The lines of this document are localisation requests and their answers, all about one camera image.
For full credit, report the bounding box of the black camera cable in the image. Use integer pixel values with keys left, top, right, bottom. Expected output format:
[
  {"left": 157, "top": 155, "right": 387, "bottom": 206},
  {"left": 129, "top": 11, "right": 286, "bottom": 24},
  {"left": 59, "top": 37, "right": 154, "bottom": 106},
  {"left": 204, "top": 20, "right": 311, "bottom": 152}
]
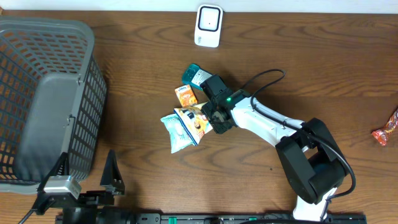
[
  {"left": 17, "top": 208, "right": 38, "bottom": 224},
  {"left": 241, "top": 68, "right": 357, "bottom": 218}
]

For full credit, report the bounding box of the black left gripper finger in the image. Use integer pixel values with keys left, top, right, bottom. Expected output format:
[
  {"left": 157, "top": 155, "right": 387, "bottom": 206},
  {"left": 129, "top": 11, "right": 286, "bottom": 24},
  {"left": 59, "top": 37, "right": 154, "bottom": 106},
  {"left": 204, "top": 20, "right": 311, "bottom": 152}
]
[
  {"left": 100, "top": 149, "right": 125, "bottom": 195},
  {"left": 37, "top": 152, "right": 70, "bottom": 192}
]

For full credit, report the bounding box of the red chocolate bar wrapper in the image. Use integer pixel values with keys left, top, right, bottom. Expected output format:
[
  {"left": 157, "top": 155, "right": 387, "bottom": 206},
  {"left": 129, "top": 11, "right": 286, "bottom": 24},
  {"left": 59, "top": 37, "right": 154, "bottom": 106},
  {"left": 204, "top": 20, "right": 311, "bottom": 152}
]
[{"left": 371, "top": 110, "right": 397, "bottom": 146}]

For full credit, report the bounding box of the black right camera cable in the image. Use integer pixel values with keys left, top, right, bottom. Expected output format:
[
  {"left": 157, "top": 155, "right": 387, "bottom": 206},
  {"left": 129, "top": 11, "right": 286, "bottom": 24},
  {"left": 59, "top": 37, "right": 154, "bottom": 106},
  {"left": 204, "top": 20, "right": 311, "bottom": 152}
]
[{"left": 241, "top": 68, "right": 357, "bottom": 218}]

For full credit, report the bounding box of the black left camera cable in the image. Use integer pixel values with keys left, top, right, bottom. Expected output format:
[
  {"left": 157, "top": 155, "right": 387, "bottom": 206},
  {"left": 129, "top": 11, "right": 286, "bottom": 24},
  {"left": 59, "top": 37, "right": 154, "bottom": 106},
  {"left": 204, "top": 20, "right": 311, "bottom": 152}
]
[{"left": 17, "top": 208, "right": 38, "bottom": 224}]

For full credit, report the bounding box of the grey plastic shopping basket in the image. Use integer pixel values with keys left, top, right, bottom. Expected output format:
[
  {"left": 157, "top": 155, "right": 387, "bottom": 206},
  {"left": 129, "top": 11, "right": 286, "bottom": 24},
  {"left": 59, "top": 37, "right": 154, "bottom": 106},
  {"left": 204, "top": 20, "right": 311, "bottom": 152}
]
[{"left": 1, "top": 16, "right": 107, "bottom": 194}]

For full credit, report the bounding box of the small orange snack pack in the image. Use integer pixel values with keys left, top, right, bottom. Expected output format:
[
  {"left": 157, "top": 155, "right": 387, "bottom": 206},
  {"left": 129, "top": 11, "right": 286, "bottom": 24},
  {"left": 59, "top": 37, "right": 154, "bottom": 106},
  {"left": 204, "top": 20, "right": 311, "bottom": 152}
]
[{"left": 175, "top": 85, "right": 198, "bottom": 107}]

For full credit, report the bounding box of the white barcode scanner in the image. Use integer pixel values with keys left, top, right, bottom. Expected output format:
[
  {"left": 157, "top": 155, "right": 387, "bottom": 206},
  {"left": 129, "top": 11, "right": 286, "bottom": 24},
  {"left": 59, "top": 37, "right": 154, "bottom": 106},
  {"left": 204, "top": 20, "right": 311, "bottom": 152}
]
[{"left": 194, "top": 4, "right": 223, "bottom": 48}]

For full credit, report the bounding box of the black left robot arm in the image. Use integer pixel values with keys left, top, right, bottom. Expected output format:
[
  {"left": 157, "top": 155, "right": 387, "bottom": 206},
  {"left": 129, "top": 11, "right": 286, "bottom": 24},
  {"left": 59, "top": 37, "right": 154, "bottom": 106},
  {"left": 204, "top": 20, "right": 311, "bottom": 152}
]
[{"left": 30, "top": 150, "right": 136, "bottom": 224}]

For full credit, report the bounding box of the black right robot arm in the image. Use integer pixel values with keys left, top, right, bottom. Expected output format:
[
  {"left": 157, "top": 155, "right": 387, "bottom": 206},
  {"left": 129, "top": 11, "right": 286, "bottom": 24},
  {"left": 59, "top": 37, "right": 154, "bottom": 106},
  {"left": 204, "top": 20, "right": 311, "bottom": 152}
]
[{"left": 200, "top": 75, "right": 356, "bottom": 222}]

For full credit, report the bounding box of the black mounting rail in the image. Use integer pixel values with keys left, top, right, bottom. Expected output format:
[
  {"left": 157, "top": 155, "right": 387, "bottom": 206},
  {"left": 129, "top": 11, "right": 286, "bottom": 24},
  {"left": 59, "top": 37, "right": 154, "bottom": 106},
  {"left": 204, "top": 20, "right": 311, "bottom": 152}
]
[{"left": 55, "top": 212, "right": 368, "bottom": 224}]

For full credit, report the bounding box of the light blue tissue pack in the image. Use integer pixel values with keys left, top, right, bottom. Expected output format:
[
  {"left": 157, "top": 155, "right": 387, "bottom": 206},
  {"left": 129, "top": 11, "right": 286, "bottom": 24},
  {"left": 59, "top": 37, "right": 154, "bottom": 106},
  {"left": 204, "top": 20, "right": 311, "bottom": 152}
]
[{"left": 160, "top": 114, "right": 193, "bottom": 154}]

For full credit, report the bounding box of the blue mouthwash bottle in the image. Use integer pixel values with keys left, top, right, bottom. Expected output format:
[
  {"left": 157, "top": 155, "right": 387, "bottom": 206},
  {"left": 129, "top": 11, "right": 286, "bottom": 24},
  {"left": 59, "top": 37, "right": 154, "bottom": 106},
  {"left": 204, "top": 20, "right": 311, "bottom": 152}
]
[{"left": 182, "top": 63, "right": 212, "bottom": 90}]

